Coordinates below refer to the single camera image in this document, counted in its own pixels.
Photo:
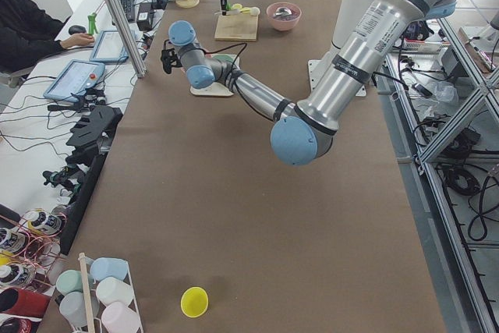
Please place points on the wooden cutting board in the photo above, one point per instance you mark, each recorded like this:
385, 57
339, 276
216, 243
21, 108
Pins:
241, 27

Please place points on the yellow plastic cup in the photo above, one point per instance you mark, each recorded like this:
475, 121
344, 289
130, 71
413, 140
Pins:
194, 302

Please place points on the blue teach pendant near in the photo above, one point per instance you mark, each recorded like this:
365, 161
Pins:
74, 80

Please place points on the grey plastic cup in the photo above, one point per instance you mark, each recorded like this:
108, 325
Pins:
72, 308

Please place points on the cream rabbit tray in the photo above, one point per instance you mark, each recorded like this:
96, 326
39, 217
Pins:
214, 90

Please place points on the person in black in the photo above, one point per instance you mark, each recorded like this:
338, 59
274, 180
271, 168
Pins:
29, 34

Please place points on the aluminium frame post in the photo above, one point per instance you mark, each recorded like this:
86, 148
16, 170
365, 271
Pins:
128, 40

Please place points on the pink plastic cup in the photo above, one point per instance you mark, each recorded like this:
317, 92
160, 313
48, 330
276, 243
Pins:
118, 318

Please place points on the blue teach pendant far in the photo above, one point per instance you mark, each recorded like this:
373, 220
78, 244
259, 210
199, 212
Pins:
109, 48

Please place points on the blue plastic cup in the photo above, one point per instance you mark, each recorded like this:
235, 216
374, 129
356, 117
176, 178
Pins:
104, 267

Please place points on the black keyboard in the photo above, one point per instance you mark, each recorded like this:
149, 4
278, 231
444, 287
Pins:
128, 9

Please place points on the large pink bowl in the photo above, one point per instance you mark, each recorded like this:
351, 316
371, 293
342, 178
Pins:
283, 16

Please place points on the white ceramic spoon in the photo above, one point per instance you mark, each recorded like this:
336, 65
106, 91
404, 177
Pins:
232, 12

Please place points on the green plastic cup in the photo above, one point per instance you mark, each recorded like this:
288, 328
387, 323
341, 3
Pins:
69, 281

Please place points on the white plastic cup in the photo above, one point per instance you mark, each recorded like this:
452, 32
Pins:
111, 290

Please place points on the black rack stand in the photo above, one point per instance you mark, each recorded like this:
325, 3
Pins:
88, 130

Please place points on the green bowl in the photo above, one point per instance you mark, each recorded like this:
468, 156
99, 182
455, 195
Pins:
230, 58

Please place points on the blue teach pendant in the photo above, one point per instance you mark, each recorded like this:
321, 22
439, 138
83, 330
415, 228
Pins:
74, 80
109, 48

